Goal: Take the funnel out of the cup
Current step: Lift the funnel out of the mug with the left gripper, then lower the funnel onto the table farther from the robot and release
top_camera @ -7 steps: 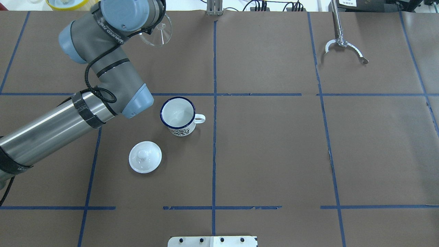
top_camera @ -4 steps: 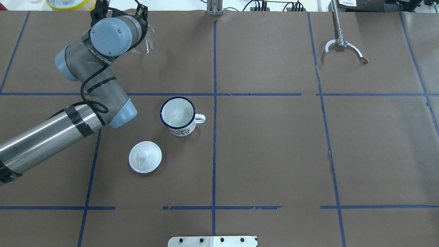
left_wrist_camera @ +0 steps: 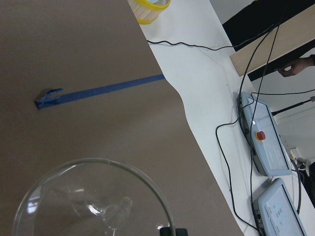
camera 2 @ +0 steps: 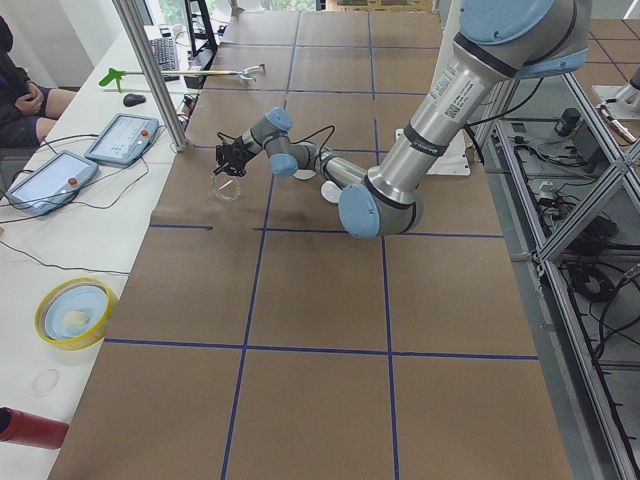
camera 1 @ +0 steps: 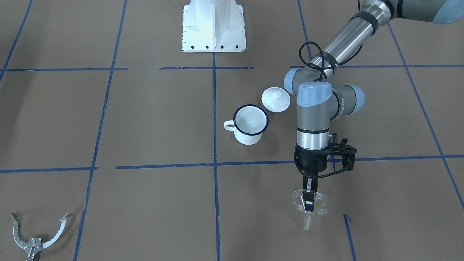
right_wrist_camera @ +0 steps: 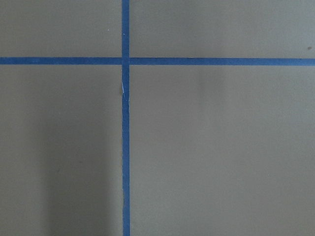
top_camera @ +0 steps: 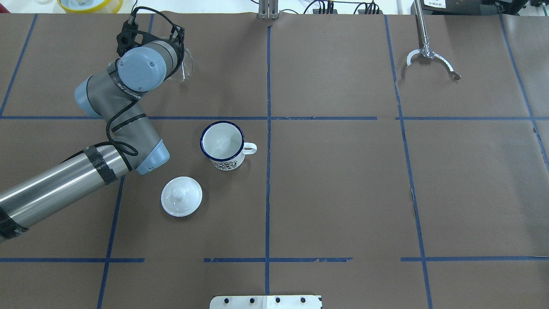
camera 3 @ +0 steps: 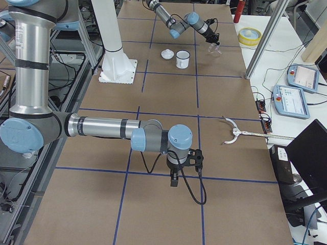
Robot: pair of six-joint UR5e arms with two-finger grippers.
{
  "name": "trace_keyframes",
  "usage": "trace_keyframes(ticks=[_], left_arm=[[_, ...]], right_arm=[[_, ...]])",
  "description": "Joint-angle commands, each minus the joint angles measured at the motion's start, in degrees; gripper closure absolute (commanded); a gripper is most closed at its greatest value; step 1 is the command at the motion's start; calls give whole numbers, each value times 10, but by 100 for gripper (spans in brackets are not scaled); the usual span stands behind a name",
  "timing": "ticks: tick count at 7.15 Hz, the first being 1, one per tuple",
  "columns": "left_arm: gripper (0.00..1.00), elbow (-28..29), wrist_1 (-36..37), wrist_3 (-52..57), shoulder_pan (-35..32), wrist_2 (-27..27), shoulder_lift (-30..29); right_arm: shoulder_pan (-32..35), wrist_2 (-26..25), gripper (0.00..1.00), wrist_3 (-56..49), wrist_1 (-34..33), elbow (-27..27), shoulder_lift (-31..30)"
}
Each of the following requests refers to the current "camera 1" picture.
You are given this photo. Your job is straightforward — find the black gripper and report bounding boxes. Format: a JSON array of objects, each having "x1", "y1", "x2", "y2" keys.
[{"x1": 294, "y1": 144, "x2": 330, "y2": 212}]

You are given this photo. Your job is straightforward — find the clear glass funnel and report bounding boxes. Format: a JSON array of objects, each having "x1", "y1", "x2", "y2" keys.
[{"x1": 292, "y1": 190, "x2": 331, "y2": 231}]

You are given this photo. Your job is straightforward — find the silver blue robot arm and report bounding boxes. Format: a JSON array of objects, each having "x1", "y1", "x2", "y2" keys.
[{"x1": 284, "y1": 0, "x2": 463, "y2": 212}]

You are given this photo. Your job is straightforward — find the white enamel mug blue rim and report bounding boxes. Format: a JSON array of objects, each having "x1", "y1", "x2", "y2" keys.
[{"x1": 224, "y1": 104, "x2": 269, "y2": 145}]

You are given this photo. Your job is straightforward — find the white ceramic lid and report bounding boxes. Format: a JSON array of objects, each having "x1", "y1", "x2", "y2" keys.
[{"x1": 261, "y1": 87, "x2": 291, "y2": 113}]

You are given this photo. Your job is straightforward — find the brown paper table cover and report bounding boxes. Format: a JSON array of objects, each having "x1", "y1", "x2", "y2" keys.
[{"x1": 1, "y1": 0, "x2": 463, "y2": 261}]

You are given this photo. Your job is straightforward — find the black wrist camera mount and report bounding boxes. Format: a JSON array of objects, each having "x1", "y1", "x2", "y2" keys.
[{"x1": 328, "y1": 132, "x2": 357, "y2": 171}]

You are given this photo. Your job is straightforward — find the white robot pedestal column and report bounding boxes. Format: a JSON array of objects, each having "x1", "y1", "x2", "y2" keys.
[{"x1": 181, "y1": 0, "x2": 247, "y2": 53}]

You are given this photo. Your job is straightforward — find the green handled reacher grabber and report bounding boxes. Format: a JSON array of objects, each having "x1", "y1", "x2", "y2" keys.
[{"x1": 10, "y1": 212, "x2": 73, "y2": 261}]

